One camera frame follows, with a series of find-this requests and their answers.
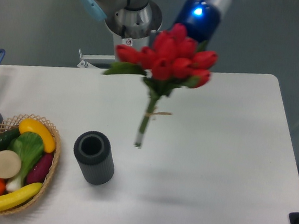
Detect red tulip bouquet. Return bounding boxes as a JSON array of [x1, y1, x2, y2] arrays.
[[104, 23, 218, 148]]

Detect beige round slice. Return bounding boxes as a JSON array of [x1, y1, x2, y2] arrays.
[[0, 150, 21, 179]]

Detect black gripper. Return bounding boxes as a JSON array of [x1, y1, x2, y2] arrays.
[[173, 0, 221, 43]]

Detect woven wicker basket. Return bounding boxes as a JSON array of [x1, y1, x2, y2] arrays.
[[0, 114, 61, 215]]

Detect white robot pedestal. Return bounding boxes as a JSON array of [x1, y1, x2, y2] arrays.
[[77, 34, 156, 68]]

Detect yellow banana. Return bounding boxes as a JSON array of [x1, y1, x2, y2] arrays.
[[0, 182, 43, 211]]

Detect green bok choy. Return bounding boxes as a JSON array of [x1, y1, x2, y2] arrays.
[[6, 132, 44, 193]]

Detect yellow squash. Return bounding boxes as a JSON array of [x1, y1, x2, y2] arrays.
[[18, 118, 56, 154]]

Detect dark grey ribbed vase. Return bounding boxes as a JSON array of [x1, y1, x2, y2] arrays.
[[73, 131, 115, 185]]

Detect purple sweet potato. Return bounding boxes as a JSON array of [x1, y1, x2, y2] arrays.
[[26, 153, 53, 185]]

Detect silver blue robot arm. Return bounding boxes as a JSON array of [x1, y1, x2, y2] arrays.
[[80, 0, 234, 42]]

